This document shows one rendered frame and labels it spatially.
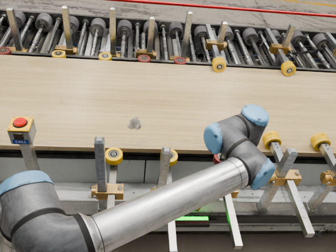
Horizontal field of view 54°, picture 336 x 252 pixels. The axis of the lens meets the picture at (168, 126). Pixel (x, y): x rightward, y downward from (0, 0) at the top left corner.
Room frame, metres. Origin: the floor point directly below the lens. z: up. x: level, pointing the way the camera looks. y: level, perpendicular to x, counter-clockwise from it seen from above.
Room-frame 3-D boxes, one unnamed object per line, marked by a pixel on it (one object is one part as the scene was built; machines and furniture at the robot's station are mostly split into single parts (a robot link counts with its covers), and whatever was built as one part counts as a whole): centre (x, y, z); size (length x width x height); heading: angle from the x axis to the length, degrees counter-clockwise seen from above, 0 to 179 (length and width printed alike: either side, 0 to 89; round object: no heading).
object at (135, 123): (1.16, 0.16, 0.91); 0.09 x 0.07 x 0.02; 172
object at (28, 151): (0.76, 0.50, 0.93); 0.05 x 0.05 x 0.45; 9
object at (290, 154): (0.92, -0.50, 0.88); 0.03 x 0.03 x 0.48; 9
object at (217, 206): (0.85, -0.23, 0.75); 0.26 x 0.01 x 0.10; 99
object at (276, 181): (0.92, -0.52, 0.95); 0.13 x 0.06 x 0.05; 99
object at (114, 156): (0.95, 0.22, 0.85); 0.08 x 0.08 x 0.11
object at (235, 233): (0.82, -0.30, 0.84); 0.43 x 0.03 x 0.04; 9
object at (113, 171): (0.76, 0.19, 0.82); 0.43 x 0.03 x 0.04; 9
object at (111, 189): (0.80, 0.22, 0.83); 0.13 x 0.06 x 0.05; 99
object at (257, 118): (0.80, -0.27, 1.32); 0.10 x 0.09 x 0.12; 127
